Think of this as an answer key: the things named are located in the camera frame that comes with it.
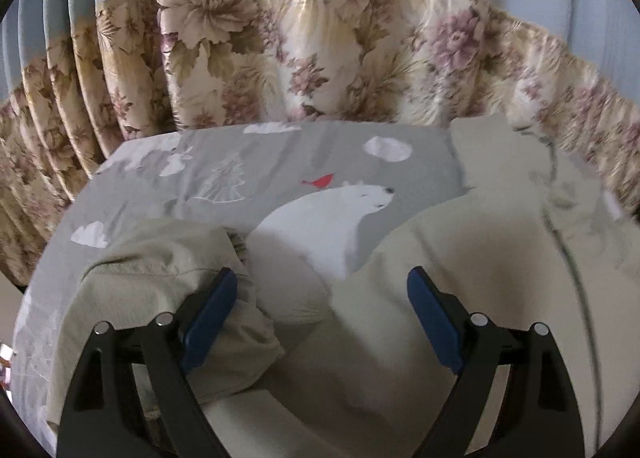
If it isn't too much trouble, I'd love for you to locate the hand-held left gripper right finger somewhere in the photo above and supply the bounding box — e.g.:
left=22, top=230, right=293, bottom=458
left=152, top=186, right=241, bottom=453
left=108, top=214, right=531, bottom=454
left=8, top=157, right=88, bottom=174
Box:
left=406, top=266, right=586, bottom=458

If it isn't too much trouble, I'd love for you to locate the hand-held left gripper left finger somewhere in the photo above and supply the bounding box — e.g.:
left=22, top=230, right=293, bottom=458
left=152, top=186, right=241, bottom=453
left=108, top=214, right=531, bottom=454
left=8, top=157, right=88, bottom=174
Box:
left=55, top=267, right=239, bottom=458

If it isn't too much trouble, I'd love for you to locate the beige garment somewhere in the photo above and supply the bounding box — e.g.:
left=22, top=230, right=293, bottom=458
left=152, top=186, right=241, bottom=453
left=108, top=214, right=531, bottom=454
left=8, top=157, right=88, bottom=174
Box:
left=47, top=117, right=640, bottom=458

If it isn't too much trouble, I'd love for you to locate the grey printed bed sheet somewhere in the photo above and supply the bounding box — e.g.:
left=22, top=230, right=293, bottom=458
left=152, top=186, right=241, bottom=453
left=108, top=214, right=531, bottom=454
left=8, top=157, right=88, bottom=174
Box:
left=10, top=120, right=626, bottom=458

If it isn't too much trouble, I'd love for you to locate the blue curtain with floral band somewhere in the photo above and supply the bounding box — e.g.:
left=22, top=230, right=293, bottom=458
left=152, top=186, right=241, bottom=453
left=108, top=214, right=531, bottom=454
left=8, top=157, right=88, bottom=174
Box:
left=0, top=0, right=640, bottom=291

